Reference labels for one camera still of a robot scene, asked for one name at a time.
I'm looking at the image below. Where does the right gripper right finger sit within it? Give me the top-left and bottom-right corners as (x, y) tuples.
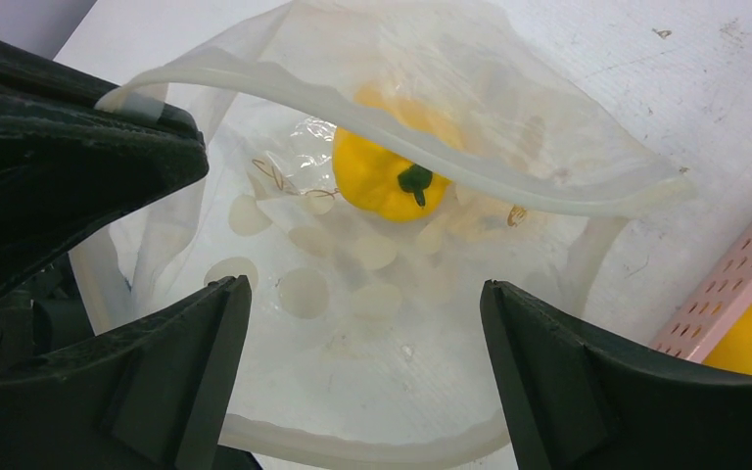
(480, 280), (752, 469)

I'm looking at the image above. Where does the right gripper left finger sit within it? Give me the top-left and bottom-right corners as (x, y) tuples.
(0, 276), (254, 469)

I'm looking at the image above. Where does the clear zip top bag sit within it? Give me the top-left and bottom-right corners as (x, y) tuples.
(71, 1), (692, 469)

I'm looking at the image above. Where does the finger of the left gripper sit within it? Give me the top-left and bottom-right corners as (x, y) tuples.
(0, 41), (209, 298)

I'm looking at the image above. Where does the yellow bell pepper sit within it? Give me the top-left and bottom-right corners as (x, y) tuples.
(331, 84), (468, 224)

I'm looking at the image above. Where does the pink plastic basket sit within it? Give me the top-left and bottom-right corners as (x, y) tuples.
(649, 221), (752, 362)

